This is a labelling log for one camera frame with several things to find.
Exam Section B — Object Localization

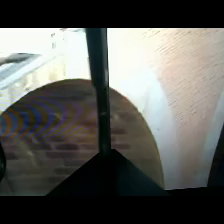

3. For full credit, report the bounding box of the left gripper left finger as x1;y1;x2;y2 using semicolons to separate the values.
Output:
46;148;115;197

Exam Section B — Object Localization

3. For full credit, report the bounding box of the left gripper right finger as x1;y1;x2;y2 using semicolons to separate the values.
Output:
113;148;168;197

